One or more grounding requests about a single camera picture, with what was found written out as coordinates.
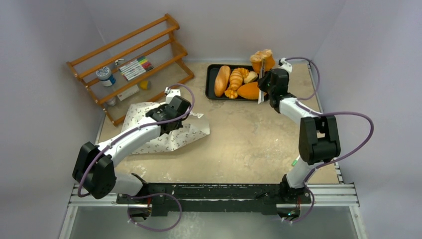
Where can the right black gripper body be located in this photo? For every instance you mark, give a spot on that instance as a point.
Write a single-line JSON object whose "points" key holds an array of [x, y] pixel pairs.
{"points": [[264, 83]]}

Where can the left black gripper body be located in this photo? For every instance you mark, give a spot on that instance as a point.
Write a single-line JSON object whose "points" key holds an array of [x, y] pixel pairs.
{"points": [[178, 125]]}

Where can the seeded fake bread bun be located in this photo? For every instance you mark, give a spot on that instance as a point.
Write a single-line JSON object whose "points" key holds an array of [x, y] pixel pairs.
{"points": [[250, 77]]}

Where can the round fake bread roll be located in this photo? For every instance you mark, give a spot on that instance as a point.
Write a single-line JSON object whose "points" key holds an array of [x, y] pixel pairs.
{"points": [[249, 91]]}

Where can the fake muffin orange cup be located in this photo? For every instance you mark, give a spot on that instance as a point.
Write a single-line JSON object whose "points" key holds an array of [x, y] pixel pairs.
{"points": [[263, 57]]}

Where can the fake croissant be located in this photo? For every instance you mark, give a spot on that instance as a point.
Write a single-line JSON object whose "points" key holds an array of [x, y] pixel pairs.
{"points": [[235, 79]]}

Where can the patterned white paper bag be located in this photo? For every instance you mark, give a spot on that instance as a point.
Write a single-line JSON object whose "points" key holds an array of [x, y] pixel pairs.
{"points": [[195, 127]]}

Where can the braided fake bread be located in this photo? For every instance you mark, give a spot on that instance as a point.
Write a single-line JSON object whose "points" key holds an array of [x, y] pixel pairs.
{"points": [[231, 93]]}

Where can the black plastic tray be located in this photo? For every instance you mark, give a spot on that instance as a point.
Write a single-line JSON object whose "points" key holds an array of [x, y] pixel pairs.
{"points": [[212, 72]]}

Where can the long fake bread loaf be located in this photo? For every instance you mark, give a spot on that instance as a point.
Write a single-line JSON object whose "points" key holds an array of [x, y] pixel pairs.
{"points": [[221, 80]]}

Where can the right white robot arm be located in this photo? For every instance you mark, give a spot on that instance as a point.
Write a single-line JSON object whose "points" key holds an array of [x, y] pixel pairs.
{"points": [[318, 135]]}

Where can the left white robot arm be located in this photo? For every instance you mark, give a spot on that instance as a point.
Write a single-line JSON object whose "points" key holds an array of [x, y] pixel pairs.
{"points": [[94, 169]]}

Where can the yellow grey eraser block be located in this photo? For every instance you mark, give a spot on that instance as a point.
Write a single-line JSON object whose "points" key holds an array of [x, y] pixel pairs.
{"points": [[145, 85]]}

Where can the orange wooden rack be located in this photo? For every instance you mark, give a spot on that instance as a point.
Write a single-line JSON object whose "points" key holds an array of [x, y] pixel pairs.
{"points": [[146, 47]]}

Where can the small white box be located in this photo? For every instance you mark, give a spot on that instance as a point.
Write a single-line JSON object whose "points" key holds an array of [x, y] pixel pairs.
{"points": [[128, 93]]}

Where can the pack of coloured markers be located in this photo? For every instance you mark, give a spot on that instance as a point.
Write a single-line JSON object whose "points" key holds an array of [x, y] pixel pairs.
{"points": [[135, 68]]}

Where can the blue lid jar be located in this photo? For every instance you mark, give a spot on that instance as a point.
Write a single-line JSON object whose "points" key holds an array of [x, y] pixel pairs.
{"points": [[105, 76]]}

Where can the green cap white marker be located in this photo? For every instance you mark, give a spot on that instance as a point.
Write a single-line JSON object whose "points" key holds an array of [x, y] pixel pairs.
{"points": [[295, 161]]}

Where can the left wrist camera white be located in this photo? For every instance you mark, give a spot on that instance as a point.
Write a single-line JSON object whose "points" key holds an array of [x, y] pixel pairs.
{"points": [[170, 94]]}

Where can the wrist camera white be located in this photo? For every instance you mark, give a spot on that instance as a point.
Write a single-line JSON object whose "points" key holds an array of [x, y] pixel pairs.
{"points": [[170, 94], [285, 65]]}

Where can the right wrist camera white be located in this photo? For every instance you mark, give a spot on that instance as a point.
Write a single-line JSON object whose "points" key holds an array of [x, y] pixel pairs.
{"points": [[285, 65]]}

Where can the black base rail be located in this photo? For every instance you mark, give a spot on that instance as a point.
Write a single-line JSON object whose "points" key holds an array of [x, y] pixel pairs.
{"points": [[158, 199]]}

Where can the aluminium frame rail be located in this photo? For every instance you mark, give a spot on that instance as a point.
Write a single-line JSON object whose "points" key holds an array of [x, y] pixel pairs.
{"points": [[326, 195]]}

